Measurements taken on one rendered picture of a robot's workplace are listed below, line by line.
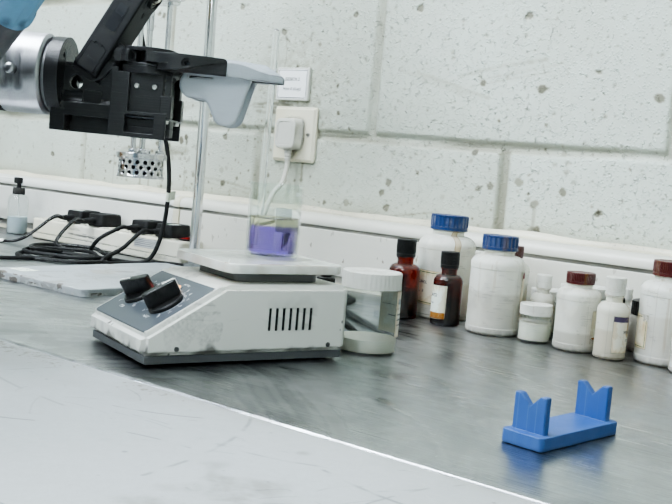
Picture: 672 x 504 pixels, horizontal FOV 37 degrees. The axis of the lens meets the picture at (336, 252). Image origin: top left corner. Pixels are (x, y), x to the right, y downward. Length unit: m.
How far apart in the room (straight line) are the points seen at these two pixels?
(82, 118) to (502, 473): 0.53
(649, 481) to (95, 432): 0.35
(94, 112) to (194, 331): 0.23
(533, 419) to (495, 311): 0.47
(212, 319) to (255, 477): 0.30
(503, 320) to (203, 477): 0.64
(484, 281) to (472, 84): 0.35
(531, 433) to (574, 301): 0.42
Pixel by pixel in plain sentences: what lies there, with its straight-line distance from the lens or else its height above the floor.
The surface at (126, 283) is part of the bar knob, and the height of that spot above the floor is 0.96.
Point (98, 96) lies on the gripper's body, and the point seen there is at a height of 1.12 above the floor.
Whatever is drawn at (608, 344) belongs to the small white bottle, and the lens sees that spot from 1.09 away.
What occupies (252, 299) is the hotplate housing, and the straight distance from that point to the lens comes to 0.87.
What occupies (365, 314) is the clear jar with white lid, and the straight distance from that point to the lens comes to 0.95.
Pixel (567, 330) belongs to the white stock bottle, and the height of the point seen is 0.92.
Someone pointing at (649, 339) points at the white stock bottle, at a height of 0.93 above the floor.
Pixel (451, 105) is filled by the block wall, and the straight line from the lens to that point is 1.41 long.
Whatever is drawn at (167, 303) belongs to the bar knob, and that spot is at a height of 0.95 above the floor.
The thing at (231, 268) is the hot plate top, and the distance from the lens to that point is 0.86.
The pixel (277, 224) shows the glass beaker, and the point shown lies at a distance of 0.91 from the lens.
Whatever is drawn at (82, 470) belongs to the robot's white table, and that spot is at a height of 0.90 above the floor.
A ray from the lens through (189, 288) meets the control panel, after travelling 0.88.
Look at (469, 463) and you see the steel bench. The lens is 0.65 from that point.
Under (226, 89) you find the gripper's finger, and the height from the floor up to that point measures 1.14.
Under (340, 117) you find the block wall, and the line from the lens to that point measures 1.52.
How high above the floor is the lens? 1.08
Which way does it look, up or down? 5 degrees down
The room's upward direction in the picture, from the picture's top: 5 degrees clockwise
